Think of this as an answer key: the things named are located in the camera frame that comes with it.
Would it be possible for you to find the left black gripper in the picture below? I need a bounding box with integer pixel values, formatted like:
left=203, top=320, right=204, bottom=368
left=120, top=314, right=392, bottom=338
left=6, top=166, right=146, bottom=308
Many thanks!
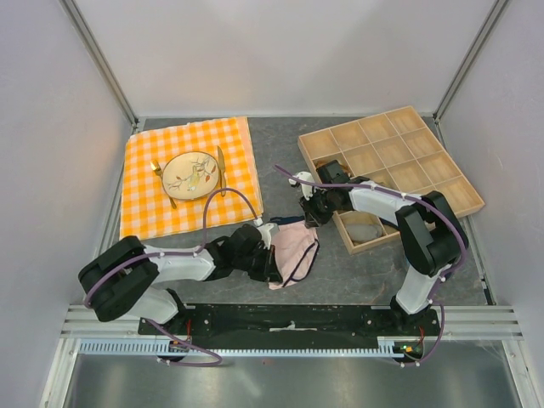
left=234, top=243, right=282, bottom=283

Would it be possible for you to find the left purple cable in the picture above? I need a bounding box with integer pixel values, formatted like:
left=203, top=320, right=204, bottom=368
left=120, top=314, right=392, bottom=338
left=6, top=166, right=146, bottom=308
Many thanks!
left=83, top=187, right=263, bottom=309

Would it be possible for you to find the pink underwear navy trim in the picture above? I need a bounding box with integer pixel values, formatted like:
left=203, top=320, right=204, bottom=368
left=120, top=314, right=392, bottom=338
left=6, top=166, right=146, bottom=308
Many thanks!
left=269, top=216, right=320, bottom=290

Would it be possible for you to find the gold knife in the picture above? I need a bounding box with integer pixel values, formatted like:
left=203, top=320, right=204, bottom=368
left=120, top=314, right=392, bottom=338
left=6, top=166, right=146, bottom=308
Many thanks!
left=217, top=146, right=226, bottom=197

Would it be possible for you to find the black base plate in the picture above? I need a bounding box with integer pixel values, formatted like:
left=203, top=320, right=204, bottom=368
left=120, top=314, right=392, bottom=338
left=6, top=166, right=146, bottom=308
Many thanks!
left=163, top=303, right=439, bottom=350

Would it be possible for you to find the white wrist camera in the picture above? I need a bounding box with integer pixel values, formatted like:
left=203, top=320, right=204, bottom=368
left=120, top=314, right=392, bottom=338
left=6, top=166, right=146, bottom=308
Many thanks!
left=289, top=171, right=315, bottom=201
left=253, top=218, right=279, bottom=249

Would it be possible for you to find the beige floral plate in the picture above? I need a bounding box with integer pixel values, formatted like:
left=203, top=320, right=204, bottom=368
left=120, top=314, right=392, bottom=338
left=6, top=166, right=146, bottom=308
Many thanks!
left=162, top=151, right=220, bottom=201

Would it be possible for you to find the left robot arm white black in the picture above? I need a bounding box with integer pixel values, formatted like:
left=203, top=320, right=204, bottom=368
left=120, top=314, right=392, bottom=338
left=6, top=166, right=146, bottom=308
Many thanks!
left=78, top=223, right=283, bottom=334

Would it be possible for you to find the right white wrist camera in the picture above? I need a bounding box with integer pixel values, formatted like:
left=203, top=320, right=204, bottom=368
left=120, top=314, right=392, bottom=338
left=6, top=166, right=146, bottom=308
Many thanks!
left=289, top=171, right=315, bottom=201

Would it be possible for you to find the white slotted cable duct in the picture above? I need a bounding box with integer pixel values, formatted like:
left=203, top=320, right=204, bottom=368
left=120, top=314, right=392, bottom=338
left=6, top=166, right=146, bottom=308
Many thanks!
left=79, top=338, right=405, bottom=358

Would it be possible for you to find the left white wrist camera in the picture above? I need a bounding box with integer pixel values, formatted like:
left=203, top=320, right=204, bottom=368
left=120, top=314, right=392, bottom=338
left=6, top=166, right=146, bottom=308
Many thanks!
left=253, top=218, right=279, bottom=249

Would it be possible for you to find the brown rolled cloth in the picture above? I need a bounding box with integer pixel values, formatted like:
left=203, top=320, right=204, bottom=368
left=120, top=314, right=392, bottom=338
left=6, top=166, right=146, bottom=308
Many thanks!
left=315, top=157, right=339, bottom=168

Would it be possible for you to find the wooden compartment tray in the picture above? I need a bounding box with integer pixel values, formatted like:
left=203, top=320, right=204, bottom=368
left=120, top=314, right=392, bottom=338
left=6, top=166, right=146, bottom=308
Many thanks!
left=297, top=105, right=486, bottom=256

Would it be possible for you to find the gold fork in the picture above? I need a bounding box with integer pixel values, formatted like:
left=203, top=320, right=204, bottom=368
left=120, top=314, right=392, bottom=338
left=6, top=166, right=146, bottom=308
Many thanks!
left=150, top=160, right=178, bottom=209

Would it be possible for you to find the grey rolled cloth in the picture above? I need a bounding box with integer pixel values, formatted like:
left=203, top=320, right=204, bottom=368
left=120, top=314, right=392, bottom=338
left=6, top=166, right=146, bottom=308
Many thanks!
left=345, top=224, right=383, bottom=245

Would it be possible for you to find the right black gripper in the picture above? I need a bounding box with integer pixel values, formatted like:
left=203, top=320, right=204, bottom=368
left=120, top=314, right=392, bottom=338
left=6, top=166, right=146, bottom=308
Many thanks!
left=298, top=187, right=336, bottom=229

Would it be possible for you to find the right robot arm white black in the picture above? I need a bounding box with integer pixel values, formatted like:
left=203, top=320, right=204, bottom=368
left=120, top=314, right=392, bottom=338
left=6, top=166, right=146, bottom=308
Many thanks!
left=290, top=161, right=468, bottom=335

